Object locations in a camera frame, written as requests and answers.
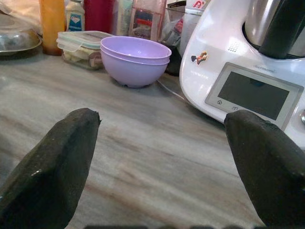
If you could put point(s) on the pale green carton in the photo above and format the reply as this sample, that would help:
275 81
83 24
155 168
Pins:
124 16

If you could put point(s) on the purple plastic bowl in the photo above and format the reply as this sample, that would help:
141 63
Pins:
133 48
135 74

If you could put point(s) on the pink clear plastic container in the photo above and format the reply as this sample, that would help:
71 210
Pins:
146 19

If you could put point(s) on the clear plastic bag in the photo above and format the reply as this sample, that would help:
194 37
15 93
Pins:
174 28

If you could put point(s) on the red bottle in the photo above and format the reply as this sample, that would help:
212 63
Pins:
98 16

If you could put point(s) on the orange sauce bottle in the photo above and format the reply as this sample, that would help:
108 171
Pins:
52 26

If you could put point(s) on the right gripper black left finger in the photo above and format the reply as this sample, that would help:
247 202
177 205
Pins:
52 167

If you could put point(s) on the white mayonnaise bottle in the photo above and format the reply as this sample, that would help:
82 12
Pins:
75 19

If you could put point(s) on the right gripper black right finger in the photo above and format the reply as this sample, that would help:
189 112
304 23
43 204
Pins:
269 171

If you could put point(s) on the steel plate with glass lid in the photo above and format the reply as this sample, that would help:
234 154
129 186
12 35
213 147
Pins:
16 40

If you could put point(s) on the white kitchen food processor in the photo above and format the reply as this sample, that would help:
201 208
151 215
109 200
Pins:
214 43

